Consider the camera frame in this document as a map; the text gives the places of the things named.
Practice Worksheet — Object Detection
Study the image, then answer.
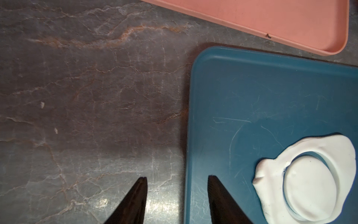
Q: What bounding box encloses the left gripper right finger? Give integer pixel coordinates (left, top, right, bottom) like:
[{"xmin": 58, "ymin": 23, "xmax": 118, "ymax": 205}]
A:
[{"xmin": 208, "ymin": 175, "xmax": 252, "ymax": 224}]

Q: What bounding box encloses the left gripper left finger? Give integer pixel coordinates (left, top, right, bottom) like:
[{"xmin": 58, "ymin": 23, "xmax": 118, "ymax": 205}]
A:
[{"xmin": 104, "ymin": 177, "xmax": 148, "ymax": 224}]

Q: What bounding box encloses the white dough piece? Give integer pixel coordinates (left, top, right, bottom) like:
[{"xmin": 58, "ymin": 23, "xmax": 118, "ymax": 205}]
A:
[{"xmin": 253, "ymin": 134, "xmax": 357, "ymax": 224}]

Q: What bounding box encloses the teal tray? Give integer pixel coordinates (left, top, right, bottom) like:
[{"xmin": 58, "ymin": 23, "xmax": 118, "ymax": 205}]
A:
[{"xmin": 184, "ymin": 47, "xmax": 358, "ymax": 224}]

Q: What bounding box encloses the pink tray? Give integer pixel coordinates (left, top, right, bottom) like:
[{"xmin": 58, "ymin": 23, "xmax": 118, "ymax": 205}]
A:
[{"xmin": 147, "ymin": 0, "xmax": 350, "ymax": 56}]

